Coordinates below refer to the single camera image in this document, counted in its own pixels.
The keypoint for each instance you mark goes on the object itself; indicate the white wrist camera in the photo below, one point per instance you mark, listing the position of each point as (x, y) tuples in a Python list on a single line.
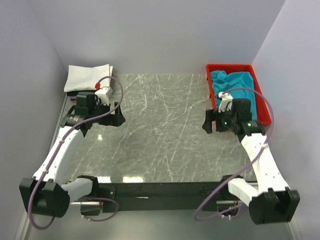
[(225, 102), (103, 93)]

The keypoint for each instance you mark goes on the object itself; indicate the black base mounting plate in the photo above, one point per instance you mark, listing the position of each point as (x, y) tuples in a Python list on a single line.
[(157, 197)]

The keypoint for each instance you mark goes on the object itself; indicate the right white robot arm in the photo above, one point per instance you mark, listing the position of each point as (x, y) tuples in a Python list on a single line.
[(259, 185)]

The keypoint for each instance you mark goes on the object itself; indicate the teal t shirt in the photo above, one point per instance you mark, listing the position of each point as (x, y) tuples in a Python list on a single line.
[(222, 81)]

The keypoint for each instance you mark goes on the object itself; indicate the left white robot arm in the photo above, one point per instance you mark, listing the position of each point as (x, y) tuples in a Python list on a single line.
[(67, 147)]

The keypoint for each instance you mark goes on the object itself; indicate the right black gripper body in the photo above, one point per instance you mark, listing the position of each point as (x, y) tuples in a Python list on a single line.
[(224, 120)]

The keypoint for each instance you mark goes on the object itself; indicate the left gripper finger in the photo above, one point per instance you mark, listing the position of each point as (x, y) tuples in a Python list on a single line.
[(117, 109), (118, 120)]

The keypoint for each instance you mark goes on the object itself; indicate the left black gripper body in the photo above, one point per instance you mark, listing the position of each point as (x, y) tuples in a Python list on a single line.
[(100, 109)]

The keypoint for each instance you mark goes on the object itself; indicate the white folded t shirt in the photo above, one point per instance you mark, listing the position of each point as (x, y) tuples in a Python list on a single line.
[(85, 78)]

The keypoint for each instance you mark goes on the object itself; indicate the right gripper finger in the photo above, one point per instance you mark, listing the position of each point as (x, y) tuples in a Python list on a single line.
[(210, 115), (208, 126)]

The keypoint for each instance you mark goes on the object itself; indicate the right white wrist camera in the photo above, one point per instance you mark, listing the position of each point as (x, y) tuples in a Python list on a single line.
[(225, 102)]

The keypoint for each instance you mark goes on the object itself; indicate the black folded t shirt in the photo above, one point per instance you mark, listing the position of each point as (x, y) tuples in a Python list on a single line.
[(72, 93)]

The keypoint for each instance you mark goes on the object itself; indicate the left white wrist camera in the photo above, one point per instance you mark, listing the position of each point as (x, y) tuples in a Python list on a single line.
[(103, 93)]

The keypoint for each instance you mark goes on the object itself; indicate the red plastic bin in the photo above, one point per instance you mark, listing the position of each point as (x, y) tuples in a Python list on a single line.
[(261, 108)]

